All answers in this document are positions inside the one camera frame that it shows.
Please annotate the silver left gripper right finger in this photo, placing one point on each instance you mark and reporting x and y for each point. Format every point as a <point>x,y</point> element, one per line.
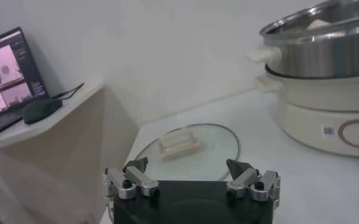
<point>252,182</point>

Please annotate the perforated steel steamer basket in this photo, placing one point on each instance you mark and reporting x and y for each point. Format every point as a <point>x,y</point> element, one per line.
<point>319,58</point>

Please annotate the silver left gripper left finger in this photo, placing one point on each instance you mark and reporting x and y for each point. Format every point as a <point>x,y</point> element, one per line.
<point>130,182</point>

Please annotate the black computer mouse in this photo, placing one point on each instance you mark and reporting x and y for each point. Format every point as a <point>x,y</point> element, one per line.
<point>40,110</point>

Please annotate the round glass pot lid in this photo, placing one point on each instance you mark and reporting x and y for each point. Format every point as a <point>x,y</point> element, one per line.
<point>179,143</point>

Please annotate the black laptop with lit screen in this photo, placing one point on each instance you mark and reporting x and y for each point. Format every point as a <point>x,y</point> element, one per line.
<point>5,79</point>

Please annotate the white side table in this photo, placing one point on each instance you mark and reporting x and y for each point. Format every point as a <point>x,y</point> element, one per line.
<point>60,158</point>

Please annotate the cream electric cooking pot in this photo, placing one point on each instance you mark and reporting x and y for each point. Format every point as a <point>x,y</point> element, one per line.
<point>313,121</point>

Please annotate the white steamed baozi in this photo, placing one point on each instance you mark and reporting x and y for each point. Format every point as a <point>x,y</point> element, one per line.
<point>319,25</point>

